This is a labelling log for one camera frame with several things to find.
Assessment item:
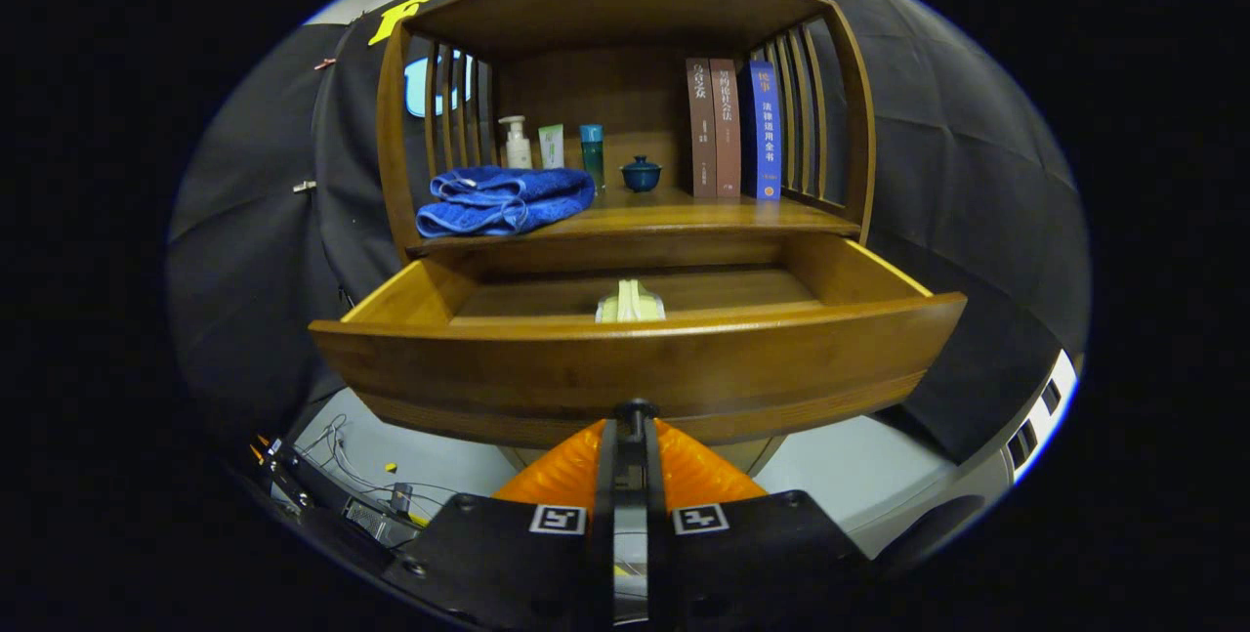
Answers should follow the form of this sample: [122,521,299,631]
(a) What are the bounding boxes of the white pump bottle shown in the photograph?
[498,115,533,171]

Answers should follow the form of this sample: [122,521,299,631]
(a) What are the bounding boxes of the blue folded towel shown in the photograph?
[416,166,597,238]

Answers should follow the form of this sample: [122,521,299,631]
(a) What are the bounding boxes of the brown wooden drawer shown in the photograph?
[309,233,968,447]

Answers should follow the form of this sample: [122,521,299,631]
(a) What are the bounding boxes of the blue book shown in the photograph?
[747,61,782,201]

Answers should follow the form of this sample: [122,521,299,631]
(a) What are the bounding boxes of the wooden cabinet countertop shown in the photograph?
[405,185,862,257]

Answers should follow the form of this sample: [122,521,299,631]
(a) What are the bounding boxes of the thin floor cables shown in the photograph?
[293,414,460,516]

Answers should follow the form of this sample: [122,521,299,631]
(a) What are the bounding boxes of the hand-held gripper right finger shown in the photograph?
[642,417,880,632]

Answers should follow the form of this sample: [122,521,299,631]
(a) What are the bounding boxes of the black backdrop cloth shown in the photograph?
[166,0,1090,467]

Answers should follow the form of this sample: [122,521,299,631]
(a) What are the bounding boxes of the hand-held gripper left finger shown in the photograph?
[381,417,618,632]

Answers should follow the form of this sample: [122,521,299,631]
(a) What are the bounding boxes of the brown book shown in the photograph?
[686,58,719,199]
[709,58,743,199]

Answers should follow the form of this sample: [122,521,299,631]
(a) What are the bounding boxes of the brown wooden cabinet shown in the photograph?
[376,0,877,477]

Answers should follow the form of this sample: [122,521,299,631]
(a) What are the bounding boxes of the black device with wires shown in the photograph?
[249,435,423,550]

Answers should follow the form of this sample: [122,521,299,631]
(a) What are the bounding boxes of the teal bottle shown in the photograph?
[580,124,605,191]

